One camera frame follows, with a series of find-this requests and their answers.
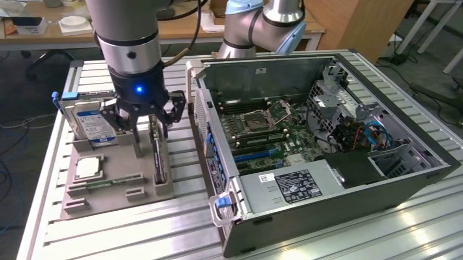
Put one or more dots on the white table frame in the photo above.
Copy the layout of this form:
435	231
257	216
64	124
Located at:
433	24

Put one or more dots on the CPU socket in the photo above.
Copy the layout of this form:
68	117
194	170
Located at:
254	122

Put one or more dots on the white box with black lid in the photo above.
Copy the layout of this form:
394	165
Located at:
32	25

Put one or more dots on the wooden desk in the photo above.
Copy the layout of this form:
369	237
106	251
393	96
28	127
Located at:
36	38

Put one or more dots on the installed RAM stick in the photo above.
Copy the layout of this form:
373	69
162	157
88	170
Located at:
260	138

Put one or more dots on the grey front bay bracket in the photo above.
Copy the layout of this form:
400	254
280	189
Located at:
397	159

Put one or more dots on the white round-topped block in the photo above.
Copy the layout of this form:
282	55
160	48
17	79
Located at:
73	25

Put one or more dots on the grey parts rack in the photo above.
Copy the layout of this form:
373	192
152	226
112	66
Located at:
118	168

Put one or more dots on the silver disk bay cage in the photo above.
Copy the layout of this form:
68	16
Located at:
330	108

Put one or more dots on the small silver heatsink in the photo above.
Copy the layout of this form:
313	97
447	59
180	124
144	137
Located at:
297	160

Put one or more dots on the wooden cabinet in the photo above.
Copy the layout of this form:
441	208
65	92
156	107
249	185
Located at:
364	27

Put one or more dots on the blue case latch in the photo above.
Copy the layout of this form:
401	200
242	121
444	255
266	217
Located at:
221	203

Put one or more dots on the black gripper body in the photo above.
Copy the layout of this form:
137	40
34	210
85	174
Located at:
138	89

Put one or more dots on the black expansion slot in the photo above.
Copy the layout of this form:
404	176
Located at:
249	151

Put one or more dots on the brown cardboard box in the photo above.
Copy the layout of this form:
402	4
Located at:
216	8

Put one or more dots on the black floor stand foot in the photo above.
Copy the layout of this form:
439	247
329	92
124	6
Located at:
437	94

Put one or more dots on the hard disk with blue caddy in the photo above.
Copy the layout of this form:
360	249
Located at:
89	124

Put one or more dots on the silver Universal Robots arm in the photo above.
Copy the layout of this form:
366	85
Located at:
122	27

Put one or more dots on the green graphics card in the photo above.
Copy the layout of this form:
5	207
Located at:
158	162

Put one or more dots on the white paper stack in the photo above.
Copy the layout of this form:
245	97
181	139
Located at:
210	25

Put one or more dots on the blue expansion slot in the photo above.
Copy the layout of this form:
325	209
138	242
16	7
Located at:
252	156

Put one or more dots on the grey power supply unit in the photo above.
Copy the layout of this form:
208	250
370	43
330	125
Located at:
289	187

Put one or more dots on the green motherboard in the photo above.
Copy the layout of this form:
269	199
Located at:
292	138

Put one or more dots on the silver CPU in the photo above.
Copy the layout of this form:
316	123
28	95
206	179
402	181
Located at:
88	167

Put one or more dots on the open black PC case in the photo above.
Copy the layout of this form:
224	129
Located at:
325	211

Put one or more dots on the green RAM stick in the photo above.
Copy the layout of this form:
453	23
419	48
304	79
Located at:
104	183

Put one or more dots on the metal socket cover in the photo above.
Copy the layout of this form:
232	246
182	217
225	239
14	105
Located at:
280	109

